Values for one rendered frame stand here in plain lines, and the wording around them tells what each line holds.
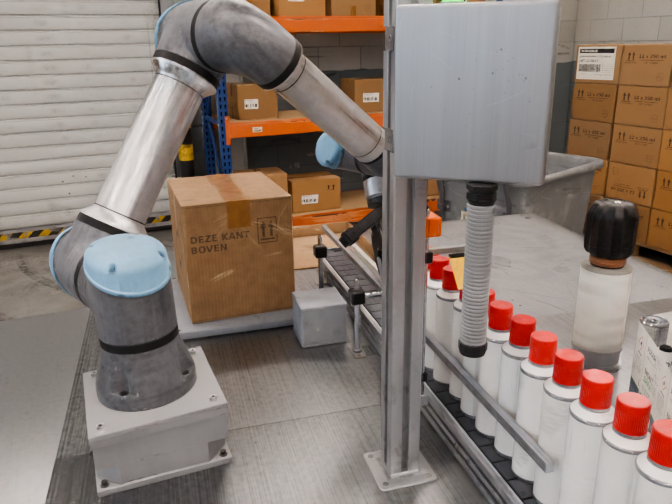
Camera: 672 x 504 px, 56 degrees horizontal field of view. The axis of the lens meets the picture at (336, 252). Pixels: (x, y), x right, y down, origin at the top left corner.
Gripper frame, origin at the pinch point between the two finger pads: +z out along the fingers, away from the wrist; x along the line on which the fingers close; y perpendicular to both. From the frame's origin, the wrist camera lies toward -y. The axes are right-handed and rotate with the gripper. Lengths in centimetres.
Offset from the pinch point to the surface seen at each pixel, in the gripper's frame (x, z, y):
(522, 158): -69, -4, -6
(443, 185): 172, -72, 99
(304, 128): 297, -160, 58
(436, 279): -27.9, 2.6, -0.8
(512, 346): -49, 15, -1
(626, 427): -69, 25, -1
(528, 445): -53, 28, -4
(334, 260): 34.5, -13.5, -2.0
